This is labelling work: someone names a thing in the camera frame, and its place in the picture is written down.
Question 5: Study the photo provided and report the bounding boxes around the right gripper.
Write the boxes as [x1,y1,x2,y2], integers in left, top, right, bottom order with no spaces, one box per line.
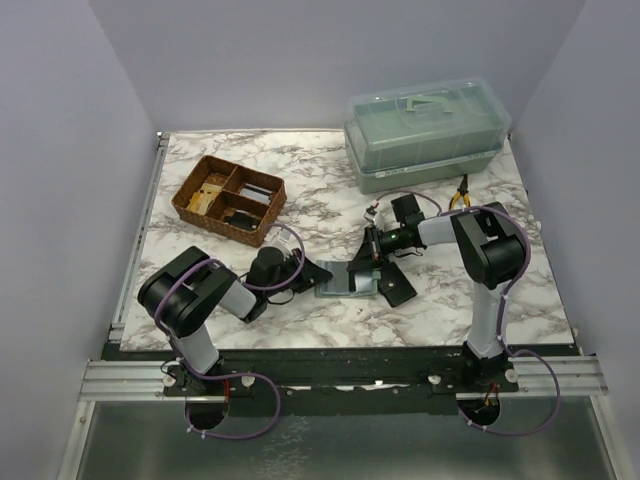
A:
[350,225,409,273]

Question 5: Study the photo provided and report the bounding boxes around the yellow handled pliers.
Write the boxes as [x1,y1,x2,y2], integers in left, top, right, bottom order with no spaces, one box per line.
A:
[449,174,471,211]

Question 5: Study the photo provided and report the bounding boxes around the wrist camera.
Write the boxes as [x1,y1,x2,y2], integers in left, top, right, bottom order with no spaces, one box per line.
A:
[269,228,296,258]
[363,202,384,229]

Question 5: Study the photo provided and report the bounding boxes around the black card holder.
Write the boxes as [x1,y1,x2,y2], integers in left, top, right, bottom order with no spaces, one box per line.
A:
[378,263,417,308]

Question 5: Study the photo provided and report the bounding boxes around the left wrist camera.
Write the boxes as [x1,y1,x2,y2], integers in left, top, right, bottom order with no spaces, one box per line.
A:
[269,228,296,258]

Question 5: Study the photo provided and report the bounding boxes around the green card holder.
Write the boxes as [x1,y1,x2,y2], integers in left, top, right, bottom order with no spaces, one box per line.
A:
[314,260,380,298]

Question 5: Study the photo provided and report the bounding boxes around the woven brown basket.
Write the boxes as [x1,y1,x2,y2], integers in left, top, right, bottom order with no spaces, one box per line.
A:
[171,155,286,247]

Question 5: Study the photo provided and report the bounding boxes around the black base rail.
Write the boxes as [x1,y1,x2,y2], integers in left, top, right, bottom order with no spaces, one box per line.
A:
[87,344,598,416]

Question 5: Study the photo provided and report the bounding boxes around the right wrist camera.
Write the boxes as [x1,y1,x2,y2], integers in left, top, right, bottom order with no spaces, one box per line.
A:
[363,202,384,229]

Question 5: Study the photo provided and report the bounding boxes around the aluminium frame rail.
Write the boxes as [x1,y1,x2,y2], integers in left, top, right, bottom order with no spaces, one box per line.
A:
[107,132,171,344]

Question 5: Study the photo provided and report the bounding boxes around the translucent green storage box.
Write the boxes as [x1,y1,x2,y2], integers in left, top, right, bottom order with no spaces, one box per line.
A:
[343,79,512,194]

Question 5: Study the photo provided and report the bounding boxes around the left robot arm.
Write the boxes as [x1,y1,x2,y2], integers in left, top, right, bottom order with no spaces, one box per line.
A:
[137,246,333,395]

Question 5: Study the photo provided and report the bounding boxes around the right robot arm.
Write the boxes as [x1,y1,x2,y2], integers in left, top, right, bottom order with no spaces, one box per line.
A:
[347,194,531,392]

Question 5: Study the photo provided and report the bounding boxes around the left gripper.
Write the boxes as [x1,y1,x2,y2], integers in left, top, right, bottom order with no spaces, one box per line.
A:
[265,249,331,299]

